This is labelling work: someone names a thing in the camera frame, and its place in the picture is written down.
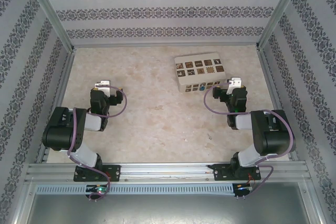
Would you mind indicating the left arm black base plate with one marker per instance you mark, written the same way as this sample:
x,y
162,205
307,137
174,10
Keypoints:
x,y
115,172

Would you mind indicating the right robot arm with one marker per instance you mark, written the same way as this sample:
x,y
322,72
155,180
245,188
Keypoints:
x,y
273,140

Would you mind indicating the aluminium mounting rail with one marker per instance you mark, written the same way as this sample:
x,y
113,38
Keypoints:
x,y
162,171

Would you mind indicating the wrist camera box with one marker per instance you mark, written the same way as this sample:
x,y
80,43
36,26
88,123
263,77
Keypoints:
x,y
234,83
103,85

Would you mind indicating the grey metal sheet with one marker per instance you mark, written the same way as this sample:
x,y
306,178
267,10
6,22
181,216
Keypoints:
x,y
168,211

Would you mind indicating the aluminium frame post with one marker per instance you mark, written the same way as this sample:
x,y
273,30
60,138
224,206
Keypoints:
x,y
50,11
281,11

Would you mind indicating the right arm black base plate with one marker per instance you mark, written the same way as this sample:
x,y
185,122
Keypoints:
x,y
219,172

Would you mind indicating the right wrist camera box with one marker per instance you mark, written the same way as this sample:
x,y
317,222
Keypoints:
x,y
234,83

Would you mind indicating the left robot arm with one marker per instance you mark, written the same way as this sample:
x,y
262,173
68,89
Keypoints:
x,y
60,132

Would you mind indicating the aluminium side rail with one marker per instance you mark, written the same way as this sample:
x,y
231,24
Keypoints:
x,y
56,103
273,82

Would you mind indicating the white box with brown pictures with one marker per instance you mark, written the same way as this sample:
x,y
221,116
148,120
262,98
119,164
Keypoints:
x,y
199,70

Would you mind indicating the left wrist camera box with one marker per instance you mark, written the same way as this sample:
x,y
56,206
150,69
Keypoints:
x,y
103,85

